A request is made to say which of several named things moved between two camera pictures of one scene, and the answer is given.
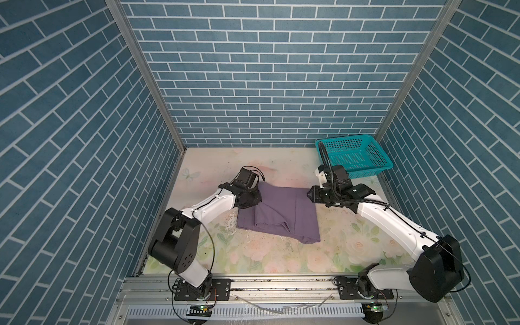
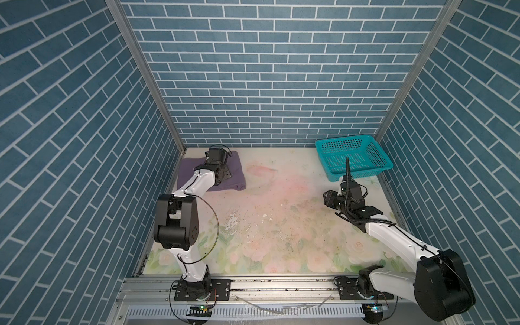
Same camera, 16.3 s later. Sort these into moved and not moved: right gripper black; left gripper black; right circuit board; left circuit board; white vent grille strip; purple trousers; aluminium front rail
Moved: left gripper black; purple trousers; right gripper black
Not moved: white vent grille strip; left circuit board; right circuit board; aluminium front rail
